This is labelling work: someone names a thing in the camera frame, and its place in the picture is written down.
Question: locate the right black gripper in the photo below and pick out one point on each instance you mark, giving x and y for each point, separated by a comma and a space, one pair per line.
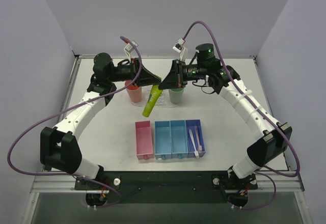
178, 72

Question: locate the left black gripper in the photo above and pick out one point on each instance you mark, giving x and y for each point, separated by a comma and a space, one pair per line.
137, 70

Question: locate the green plastic cup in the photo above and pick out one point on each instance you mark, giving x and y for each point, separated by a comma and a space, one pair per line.
176, 95

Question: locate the orange plastic cup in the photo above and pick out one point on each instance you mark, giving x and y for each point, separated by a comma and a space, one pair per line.
134, 92

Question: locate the pink toothbrush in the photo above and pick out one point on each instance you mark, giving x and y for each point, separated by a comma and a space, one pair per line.
198, 140

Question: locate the white toothbrush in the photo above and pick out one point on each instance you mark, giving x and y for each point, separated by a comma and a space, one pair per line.
193, 143

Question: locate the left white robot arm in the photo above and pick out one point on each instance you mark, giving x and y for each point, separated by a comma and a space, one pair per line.
59, 148

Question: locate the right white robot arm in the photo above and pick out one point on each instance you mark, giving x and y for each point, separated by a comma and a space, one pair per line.
271, 136

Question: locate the clear textured oval tray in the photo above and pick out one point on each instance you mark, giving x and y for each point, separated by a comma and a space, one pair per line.
163, 100

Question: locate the purple-blue storage bin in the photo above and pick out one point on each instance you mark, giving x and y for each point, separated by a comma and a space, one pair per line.
195, 138

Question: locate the light blue bin middle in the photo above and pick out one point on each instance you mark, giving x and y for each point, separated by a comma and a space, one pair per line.
179, 139

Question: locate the light blue bin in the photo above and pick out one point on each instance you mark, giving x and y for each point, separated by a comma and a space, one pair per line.
179, 139
163, 148

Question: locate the pink storage bin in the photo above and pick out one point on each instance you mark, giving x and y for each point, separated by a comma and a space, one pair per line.
144, 143

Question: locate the light blue bin left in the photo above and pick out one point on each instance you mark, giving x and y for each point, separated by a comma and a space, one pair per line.
163, 148

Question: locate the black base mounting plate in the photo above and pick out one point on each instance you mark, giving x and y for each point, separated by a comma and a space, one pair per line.
168, 187

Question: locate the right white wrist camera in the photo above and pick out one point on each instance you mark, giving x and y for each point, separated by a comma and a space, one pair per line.
181, 49

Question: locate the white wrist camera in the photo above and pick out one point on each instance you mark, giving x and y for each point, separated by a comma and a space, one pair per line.
129, 48
181, 49

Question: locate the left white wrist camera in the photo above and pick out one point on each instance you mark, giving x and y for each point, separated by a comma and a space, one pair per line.
129, 48

